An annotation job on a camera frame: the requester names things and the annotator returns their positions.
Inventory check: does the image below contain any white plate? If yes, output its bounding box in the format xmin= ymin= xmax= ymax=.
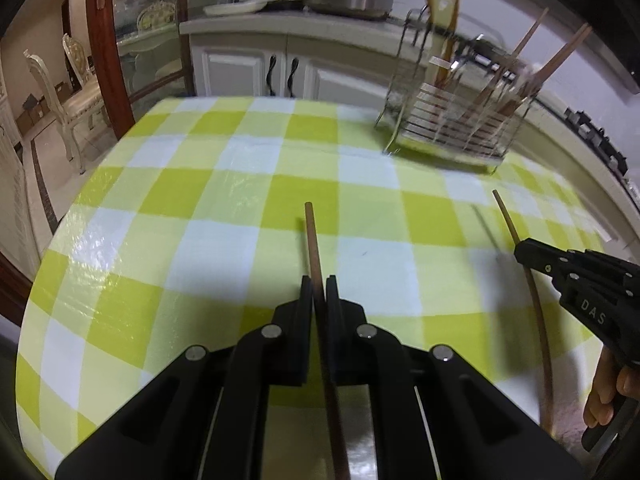
xmin=204 ymin=0 xmax=268 ymax=17

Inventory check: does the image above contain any red wooden door frame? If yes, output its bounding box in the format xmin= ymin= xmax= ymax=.
xmin=85 ymin=0 xmax=137 ymax=137

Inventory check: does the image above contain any person's right hand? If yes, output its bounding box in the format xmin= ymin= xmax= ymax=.
xmin=584 ymin=347 xmax=640 ymax=428

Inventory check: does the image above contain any group of wooden chopsticks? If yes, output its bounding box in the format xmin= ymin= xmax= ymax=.
xmin=420 ymin=0 xmax=593 ymax=146

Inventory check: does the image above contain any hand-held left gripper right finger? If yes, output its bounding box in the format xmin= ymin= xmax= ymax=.
xmin=325 ymin=276 xmax=583 ymax=480

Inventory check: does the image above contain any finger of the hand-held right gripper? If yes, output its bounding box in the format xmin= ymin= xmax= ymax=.
xmin=514 ymin=240 xmax=583 ymax=291

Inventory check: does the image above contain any white ceramic spoon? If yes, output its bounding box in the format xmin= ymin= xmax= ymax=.
xmin=431 ymin=0 xmax=460 ymax=36

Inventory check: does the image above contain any cardboard box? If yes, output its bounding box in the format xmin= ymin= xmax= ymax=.
xmin=19 ymin=94 xmax=52 ymax=127

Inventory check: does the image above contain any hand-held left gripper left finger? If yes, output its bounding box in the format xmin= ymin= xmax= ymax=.
xmin=55 ymin=276 xmax=317 ymax=480

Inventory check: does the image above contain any metal wire utensil rack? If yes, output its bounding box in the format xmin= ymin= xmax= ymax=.
xmin=375 ymin=7 xmax=541 ymax=176

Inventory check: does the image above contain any yellow-green checked tablecloth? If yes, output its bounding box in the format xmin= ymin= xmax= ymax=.
xmin=15 ymin=95 xmax=616 ymax=480

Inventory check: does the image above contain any white dining chair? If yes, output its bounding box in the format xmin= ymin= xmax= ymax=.
xmin=25 ymin=50 xmax=107 ymax=176
xmin=62 ymin=34 xmax=101 ymax=92
xmin=137 ymin=2 xmax=177 ymax=32

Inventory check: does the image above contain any black gas stove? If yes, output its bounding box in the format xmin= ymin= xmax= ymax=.
xmin=565 ymin=107 xmax=631 ymax=176

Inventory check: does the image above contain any long brown chopstick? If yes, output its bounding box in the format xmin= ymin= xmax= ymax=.
xmin=492 ymin=189 xmax=555 ymax=433
xmin=304 ymin=202 xmax=351 ymax=480

